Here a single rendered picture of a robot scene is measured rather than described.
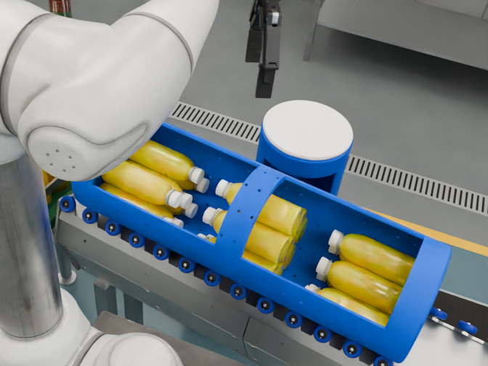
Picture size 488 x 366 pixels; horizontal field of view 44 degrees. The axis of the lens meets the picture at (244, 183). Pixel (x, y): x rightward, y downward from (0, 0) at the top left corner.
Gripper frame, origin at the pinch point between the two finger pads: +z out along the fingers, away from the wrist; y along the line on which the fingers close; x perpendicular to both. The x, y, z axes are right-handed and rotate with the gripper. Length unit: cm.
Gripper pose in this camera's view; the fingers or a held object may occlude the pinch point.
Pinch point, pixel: (258, 73)
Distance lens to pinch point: 119.0
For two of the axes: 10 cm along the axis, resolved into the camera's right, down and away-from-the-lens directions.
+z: -1.2, 7.7, 6.3
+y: 1.3, 6.4, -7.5
